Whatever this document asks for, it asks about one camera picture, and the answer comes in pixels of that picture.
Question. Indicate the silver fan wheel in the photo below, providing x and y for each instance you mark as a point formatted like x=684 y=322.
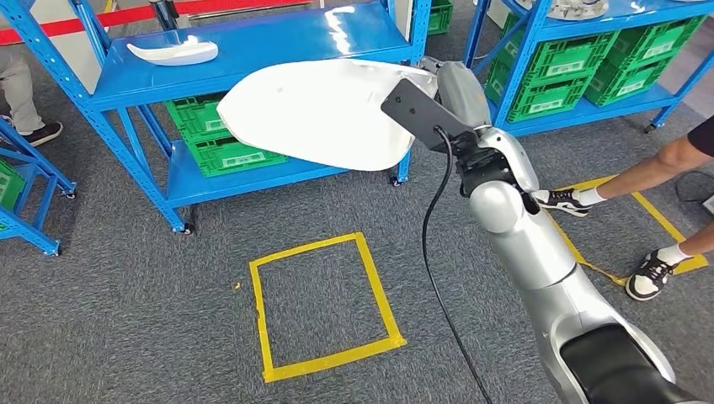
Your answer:
x=563 y=8

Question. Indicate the large white shell part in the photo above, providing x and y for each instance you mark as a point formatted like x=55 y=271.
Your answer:
x=312 y=117

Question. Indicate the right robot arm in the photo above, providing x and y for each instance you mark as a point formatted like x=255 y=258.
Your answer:
x=530 y=251

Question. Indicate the small white shell part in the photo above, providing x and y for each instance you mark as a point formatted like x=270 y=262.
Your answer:
x=178 y=54

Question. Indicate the yellow floor tape square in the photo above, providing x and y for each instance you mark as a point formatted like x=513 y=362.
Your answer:
x=329 y=361

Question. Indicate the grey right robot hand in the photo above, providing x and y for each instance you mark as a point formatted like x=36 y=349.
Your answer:
x=463 y=95

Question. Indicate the black stanchion post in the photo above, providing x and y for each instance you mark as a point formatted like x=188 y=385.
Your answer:
x=164 y=14

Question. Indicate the white table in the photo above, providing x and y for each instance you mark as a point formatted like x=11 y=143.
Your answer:
x=67 y=61

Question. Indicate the small blue shelf rack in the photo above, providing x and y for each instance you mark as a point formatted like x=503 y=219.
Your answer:
x=33 y=238

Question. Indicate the person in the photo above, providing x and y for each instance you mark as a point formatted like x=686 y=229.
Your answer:
x=641 y=175
x=17 y=95

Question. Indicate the red barrier tape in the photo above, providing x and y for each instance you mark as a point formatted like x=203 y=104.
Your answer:
x=61 y=25

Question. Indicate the low blue shelf rack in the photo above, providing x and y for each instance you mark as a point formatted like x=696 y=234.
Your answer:
x=251 y=39

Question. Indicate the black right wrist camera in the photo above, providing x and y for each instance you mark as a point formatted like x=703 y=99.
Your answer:
x=424 y=114

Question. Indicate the tall blue shelf rack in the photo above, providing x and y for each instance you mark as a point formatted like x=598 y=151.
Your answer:
x=558 y=121

